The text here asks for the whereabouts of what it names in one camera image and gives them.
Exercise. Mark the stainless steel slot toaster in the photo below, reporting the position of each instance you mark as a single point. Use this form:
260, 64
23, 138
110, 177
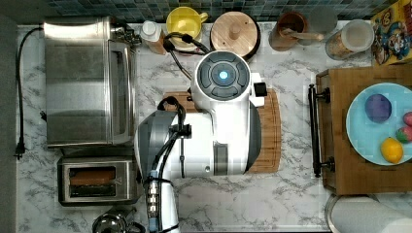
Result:
125, 188

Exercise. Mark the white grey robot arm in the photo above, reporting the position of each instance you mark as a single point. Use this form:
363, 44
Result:
221, 75

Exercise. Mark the stainless steel toaster oven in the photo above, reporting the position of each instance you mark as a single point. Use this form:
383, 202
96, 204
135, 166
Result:
89, 85

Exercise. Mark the toast slice in toaster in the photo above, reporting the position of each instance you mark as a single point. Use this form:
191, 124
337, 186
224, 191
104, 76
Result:
92, 177

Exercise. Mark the bamboo cutting board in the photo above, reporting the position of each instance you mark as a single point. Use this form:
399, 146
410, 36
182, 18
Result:
268, 136

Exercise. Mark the round wooden lid canister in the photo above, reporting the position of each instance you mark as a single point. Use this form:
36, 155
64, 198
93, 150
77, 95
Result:
236, 32

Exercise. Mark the yellow ceramic mug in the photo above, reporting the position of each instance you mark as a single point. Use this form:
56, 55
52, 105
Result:
186, 20

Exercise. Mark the white cap bottle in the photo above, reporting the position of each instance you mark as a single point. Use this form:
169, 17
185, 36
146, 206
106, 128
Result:
152, 35

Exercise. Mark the brown utensil holder jar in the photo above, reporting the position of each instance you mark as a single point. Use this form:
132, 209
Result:
290, 28

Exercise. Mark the wooden serving tray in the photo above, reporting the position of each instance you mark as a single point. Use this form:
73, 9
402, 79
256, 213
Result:
334, 159

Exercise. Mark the grey round disc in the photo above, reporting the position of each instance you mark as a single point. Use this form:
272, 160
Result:
323, 19

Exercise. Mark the light blue plate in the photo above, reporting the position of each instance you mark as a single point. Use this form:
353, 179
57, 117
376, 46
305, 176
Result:
365, 135

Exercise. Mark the clear cereal storage jar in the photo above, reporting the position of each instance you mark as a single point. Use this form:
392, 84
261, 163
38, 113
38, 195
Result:
356, 36

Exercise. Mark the purple toy fruit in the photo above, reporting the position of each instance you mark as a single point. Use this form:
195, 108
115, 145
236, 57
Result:
378, 108

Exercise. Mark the yellow toy lemon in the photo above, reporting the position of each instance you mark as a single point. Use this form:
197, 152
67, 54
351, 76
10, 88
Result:
392, 150

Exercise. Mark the red green toy strawberry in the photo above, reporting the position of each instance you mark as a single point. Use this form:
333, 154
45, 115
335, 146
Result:
404, 134

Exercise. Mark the pink toy fruit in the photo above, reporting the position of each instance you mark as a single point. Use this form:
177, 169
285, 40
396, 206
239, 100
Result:
407, 118

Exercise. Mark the colourful cereal box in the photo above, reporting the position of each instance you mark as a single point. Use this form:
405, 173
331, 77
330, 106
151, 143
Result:
393, 33

